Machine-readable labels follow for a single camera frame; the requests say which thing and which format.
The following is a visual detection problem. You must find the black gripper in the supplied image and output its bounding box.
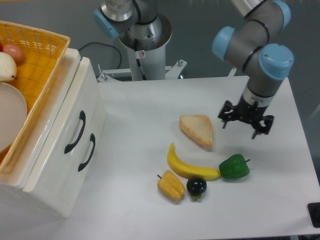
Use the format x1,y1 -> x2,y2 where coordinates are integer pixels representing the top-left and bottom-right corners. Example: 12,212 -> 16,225
218,96 -> 274,139

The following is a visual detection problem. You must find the black top drawer handle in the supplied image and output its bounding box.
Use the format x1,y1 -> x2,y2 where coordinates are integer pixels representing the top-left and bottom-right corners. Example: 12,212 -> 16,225
64,110 -> 86,154

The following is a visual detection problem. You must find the black drawer handle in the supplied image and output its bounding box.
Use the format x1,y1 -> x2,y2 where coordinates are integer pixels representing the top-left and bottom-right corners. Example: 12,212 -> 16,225
77,133 -> 96,172
64,110 -> 86,154

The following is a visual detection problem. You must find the white drawer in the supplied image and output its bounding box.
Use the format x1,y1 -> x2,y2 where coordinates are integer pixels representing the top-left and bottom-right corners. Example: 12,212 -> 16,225
32,103 -> 106,217
23,57 -> 100,192

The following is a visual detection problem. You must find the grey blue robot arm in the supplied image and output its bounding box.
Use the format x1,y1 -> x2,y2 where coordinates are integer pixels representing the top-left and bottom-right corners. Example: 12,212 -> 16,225
93,0 -> 294,136

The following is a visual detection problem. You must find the white drawer cabinet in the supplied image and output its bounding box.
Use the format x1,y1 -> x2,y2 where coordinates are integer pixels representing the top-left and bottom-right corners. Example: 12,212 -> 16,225
0,48 -> 105,215

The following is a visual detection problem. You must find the triangular bread slice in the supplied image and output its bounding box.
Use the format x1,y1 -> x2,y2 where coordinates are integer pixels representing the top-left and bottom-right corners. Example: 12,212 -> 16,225
179,114 -> 213,147

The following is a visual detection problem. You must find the green bell pepper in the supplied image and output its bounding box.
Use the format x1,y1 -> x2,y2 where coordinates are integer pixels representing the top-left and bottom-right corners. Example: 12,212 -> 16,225
218,153 -> 250,179

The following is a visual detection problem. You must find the yellow banana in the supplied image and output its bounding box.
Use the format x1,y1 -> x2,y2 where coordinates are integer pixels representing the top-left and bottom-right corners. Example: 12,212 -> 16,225
167,143 -> 221,181

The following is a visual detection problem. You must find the black eggplant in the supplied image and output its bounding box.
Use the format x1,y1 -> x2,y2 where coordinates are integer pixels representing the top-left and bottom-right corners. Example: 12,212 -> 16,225
186,177 -> 207,202

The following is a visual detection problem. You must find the yellow bell pepper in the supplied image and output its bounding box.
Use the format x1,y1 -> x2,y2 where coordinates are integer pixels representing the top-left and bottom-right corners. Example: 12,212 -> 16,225
157,170 -> 186,201

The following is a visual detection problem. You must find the black corner device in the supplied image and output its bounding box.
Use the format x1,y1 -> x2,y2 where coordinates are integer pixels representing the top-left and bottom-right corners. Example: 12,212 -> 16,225
307,202 -> 320,228

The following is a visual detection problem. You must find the yellow woven basket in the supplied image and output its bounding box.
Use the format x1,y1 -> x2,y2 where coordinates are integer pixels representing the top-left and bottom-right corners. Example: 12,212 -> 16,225
0,20 -> 71,169

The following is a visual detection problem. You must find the white plate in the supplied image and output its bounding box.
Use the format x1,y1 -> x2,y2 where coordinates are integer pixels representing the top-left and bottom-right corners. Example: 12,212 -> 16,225
0,82 -> 27,152

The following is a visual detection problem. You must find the red apple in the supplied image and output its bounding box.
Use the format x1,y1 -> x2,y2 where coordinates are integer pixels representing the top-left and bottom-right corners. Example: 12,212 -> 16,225
2,44 -> 25,64

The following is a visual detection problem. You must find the white pear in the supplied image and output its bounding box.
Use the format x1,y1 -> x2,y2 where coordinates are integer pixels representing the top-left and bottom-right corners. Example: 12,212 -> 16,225
0,52 -> 17,82

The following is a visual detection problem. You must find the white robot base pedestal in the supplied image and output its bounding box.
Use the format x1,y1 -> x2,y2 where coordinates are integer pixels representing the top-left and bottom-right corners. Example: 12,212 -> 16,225
119,13 -> 172,80

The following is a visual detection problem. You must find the black bottom drawer handle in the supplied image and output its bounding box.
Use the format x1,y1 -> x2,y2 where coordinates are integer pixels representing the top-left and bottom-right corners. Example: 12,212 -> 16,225
77,133 -> 96,172

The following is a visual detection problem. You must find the black cable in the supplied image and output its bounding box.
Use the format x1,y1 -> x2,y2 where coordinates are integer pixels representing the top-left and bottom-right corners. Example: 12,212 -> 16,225
77,41 -> 122,71

